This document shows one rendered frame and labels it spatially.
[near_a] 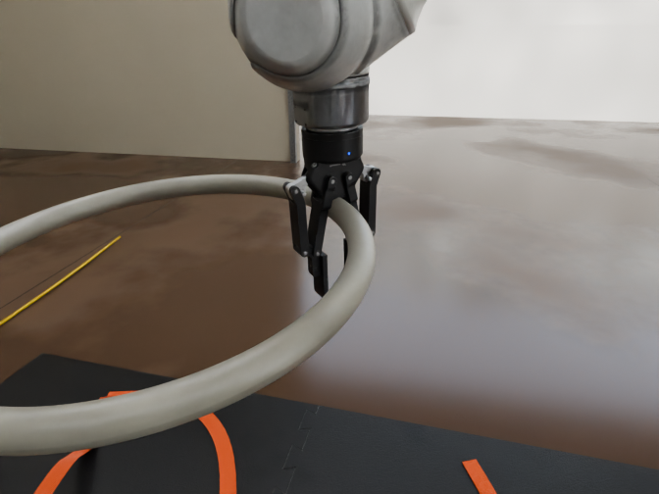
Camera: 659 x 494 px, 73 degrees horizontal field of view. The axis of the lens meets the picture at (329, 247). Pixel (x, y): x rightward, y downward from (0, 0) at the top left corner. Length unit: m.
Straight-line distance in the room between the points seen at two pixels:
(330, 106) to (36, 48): 5.65
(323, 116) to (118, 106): 5.12
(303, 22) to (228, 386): 0.24
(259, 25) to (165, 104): 4.97
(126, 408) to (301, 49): 0.26
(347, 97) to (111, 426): 0.38
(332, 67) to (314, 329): 0.19
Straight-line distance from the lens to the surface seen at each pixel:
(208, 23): 4.99
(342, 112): 0.51
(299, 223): 0.56
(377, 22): 0.35
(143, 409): 0.33
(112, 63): 5.54
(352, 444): 1.51
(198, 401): 0.33
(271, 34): 0.32
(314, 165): 0.55
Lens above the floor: 1.14
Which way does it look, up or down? 24 degrees down
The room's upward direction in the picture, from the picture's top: straight up
